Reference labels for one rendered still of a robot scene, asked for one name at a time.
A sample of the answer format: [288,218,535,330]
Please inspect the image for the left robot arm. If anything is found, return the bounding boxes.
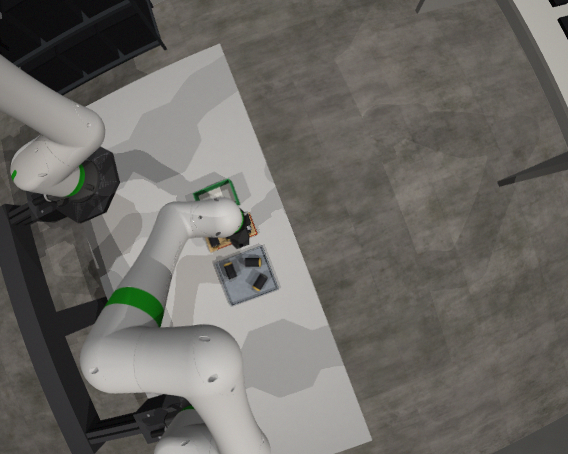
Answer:
[0,54,105,207]

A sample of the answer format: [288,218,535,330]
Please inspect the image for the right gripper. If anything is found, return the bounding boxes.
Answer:
[229,208,252,249]

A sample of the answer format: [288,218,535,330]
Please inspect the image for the tan battery holder board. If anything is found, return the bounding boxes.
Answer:
[205,212,258,252]

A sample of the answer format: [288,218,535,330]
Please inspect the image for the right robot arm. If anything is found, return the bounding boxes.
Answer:
[80,197,271,454]

